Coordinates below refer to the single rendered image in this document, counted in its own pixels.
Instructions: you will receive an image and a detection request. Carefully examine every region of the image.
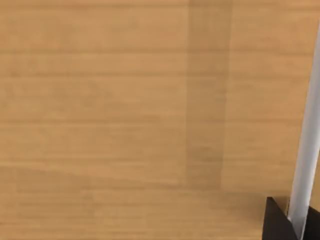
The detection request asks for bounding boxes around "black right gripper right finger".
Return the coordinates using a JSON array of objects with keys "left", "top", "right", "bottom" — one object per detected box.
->
[{"left": 302, "top": 205, "right": 320, "bottom": 240}]

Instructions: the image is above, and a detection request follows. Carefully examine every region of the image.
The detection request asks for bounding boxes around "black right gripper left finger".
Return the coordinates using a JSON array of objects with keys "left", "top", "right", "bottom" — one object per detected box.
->
[{"left": 262, "top": 196, "right": 301, "bottom": 240}]

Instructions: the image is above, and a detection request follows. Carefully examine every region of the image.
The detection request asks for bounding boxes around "wooden door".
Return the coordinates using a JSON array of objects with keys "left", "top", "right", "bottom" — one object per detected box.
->
[{"left": 0, "top": 0, "right": 320, "bottom": 240}]

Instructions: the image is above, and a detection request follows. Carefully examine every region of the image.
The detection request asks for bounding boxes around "long metal handle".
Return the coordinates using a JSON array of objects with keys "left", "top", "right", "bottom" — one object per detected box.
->
[{"left": 286, "top": 29, "right": 320, "bottom": 240}]

